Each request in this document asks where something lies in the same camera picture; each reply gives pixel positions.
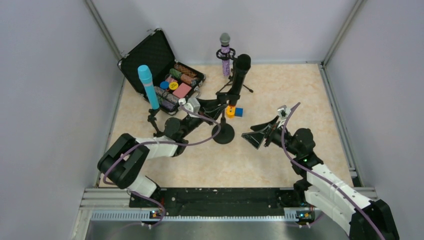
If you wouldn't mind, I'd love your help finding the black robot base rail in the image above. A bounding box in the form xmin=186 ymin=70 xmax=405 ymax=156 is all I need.
xmin=129 ymin=187 xmax=327 ymax=218

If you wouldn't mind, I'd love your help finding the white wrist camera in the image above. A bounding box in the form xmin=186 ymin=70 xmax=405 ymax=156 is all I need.
xmin=178 ymin=97 xmax=201 ymax=116
xmin=277 ymin=105 xmax=291 ymax=126

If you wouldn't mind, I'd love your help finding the blue dealer button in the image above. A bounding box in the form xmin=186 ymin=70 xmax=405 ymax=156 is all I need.
xmin=159 ymin=81 xmax=170 ymax=90

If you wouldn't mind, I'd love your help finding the blue tan chip stack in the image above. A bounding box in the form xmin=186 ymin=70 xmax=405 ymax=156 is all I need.
xmin=154 ymin=86 xmax=180 ymax=105

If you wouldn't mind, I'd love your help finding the purple chip stack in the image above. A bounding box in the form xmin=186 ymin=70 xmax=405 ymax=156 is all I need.
xmin=158 ymin=97 xmax=176 ymax=113

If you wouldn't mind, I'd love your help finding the teal blue microphone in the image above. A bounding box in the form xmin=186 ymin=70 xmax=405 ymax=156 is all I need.
xmin=137 ymin=64 xmax=160 ymax=110

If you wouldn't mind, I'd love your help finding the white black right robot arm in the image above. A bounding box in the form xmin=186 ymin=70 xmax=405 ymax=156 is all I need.
xmin=241 ymin=106 xmax=400 ymax=240

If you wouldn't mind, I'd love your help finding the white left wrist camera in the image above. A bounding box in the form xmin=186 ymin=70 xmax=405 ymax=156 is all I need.
xmin=178 ymin=97 xmax=201 ymax=116

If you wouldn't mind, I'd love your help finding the black tripod mic stand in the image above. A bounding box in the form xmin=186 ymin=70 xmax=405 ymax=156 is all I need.
xmin=147 ymin=108 xmax=164 ymax=138

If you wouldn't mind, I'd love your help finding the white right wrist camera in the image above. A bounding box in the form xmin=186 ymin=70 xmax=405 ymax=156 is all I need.
xmin=277 ymin=105 xmax=291 ymax=126

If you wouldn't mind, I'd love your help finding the red card deck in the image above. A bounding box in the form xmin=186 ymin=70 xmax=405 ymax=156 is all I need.
xmin=172 ymin=83 xmax=192 ymax=99

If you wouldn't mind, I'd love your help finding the red tan chip stack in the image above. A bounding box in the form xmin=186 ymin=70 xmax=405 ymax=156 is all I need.
xmin=169 ymin=63 xmax=201 ymax=87

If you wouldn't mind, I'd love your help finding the black round base stand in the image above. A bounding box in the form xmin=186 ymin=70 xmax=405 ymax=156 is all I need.
xmin=211 ymin=90 xmax=240 ymax=145

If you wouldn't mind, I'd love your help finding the yellow big blind button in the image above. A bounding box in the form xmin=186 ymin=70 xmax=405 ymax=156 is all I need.
xmin=168 ymin=81 xmax=179 ymax=91

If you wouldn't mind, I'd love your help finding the black poker chip case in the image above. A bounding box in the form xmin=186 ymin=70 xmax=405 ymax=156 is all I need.
xmin=117 ymin=28 xmax=206 ymax=101

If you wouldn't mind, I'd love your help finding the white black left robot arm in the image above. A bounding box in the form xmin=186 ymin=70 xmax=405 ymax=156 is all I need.
xmin=97 ymin=97 xmax=228 ymax=198

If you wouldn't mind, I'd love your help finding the blue toy block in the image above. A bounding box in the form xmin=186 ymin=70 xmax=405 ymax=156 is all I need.
xmin=234 ymin=107 xmax=244 ymax=117

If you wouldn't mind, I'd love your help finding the black orange-tipped microphone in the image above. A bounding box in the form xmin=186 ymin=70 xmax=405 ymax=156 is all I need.
xmin=227 ymin=54 xmax=251 ymax=107

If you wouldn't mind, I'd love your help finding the purple glitter microphone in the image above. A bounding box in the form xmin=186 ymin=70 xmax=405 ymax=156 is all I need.
xmin=219 ymin=32 xmax=231 ymax=77

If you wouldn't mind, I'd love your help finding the yellow toy traffic light block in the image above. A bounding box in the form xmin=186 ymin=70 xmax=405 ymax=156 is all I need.
xmin=225 ymin=105 xmax=236 ymax=119

